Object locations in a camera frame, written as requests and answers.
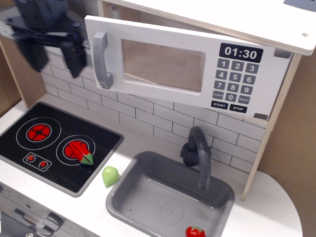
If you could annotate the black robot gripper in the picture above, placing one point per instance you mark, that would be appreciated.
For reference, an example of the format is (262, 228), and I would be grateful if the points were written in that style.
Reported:
(41, 23)

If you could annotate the grey microwave door handle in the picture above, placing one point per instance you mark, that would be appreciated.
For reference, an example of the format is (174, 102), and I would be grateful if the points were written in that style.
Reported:
(100, 43)

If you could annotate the white toy microwave door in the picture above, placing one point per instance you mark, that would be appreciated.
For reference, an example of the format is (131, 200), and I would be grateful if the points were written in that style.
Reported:
(189, 67)

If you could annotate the white wooden microwave cabinet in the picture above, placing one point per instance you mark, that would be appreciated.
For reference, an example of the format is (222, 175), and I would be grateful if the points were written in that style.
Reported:
(267, 22)

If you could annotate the grey toy range hood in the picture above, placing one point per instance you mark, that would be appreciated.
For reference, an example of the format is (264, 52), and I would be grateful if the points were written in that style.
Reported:
(78, 9)

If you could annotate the black toy stove top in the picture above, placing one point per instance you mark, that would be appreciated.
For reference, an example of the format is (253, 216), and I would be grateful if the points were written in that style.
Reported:
(37, 143)

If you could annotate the red toy chili pepper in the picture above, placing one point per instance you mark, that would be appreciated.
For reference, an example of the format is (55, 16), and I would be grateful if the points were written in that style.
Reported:
(81, 153)

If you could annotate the green toy pear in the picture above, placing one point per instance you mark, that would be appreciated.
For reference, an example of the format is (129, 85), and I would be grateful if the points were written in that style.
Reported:
(110, 175)

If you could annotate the dark grey toy faucet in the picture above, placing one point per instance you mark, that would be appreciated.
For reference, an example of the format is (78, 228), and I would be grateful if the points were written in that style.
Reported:
(196, 151)

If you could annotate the grey toy sink basin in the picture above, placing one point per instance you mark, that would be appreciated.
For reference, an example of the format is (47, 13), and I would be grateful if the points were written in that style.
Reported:
(161, 197)

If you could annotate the red toy strawberry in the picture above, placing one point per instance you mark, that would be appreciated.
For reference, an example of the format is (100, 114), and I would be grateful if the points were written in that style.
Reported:
(194, 232)

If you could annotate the grey toy oven handle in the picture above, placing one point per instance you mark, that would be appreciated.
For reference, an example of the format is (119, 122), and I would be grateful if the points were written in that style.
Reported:
(46, 227)

